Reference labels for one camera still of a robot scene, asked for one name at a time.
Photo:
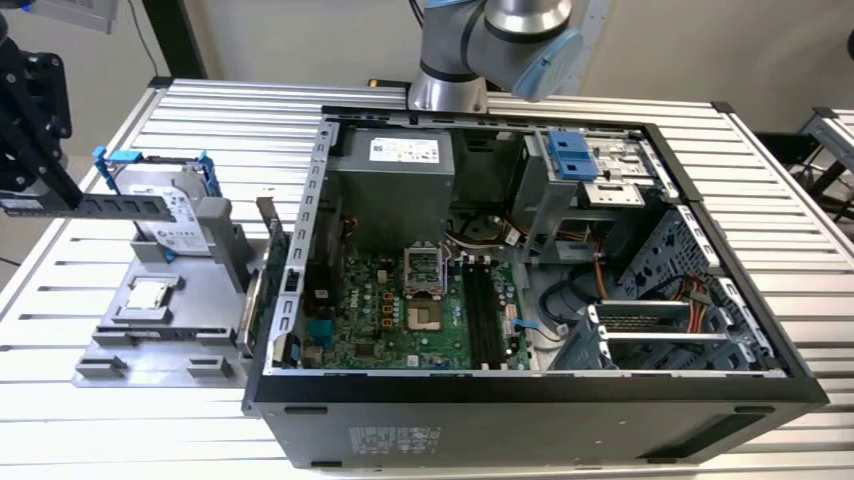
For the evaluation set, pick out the metal slat side table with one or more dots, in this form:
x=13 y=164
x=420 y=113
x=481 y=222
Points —
x=831 y=130

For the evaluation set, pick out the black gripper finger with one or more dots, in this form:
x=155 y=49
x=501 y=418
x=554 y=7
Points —
x=15 y=172
x=50 y=165

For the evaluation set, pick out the black upright post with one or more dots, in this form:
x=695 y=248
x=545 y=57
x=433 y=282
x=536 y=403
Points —
x=177 y=40

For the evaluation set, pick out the blue drive bay latch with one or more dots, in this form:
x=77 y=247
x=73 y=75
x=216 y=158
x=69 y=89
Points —
x=570 y=150

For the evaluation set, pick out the teal port block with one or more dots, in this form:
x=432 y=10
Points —
x=321 y=333

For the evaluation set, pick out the green motherboard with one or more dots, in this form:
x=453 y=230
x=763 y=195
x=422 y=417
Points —
x=374 y=320

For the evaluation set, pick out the CPU socket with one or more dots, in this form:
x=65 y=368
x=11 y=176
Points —
x=425 y=317

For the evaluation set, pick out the black PC case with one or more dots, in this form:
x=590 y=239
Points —
x=468 y=430

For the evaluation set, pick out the silver CPU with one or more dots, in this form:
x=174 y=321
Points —
x=146 y=296

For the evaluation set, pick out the grey power supply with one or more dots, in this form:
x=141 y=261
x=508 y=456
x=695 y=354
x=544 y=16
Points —
x=394 y=200

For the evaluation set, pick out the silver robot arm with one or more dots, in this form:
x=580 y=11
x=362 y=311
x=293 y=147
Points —
x=454 y=40

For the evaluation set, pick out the green graphics card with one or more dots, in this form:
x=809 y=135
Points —
x=277 y=260

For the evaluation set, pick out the black RAM stick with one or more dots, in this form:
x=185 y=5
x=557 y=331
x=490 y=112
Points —
x=127 y=206
x=167 y=332

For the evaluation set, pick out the grey metal drive cage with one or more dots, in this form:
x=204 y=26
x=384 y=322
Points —
x=541 y=210

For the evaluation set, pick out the yellow black plug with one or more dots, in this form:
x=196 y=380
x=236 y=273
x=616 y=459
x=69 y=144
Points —
x=376 y=83

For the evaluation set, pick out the grey metal disk bay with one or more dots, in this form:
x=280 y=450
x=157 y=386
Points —
x=641 y=337

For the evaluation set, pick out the grey parts rack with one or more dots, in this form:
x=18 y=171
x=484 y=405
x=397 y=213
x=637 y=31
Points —
x=194 y=300

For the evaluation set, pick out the hard disk in blue carrier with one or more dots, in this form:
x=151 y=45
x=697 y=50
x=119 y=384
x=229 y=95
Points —
x=167 y=235

